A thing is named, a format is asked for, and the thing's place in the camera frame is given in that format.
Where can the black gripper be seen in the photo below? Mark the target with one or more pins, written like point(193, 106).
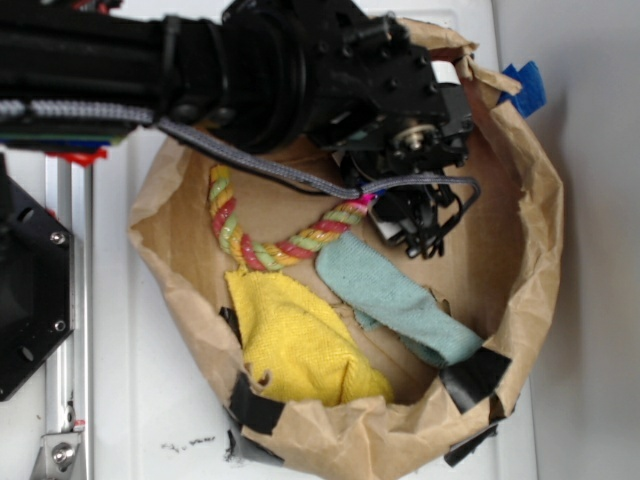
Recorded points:
point(400, 118)

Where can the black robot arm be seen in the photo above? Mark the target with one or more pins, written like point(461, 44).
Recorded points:
point(74, 78)

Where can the teal microfiber cloth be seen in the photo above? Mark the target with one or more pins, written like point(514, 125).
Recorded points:
point(381, 295)

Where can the blue tape piece right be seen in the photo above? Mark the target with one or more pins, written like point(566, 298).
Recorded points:
point(532, 96)

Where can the brown paper bag bin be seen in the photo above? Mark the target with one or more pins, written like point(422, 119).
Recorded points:
point(499, 274)

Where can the yellow microfiber cloth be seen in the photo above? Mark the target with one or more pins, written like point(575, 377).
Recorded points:
point(296, 345)

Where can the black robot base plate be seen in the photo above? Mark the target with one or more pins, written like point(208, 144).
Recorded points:
point(35, 285)

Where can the aluminium extrusion rail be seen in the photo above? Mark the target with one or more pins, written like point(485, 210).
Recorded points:
point(69, 385)

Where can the metal corner bracket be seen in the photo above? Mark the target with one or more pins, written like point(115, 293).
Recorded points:
point(57, 456)

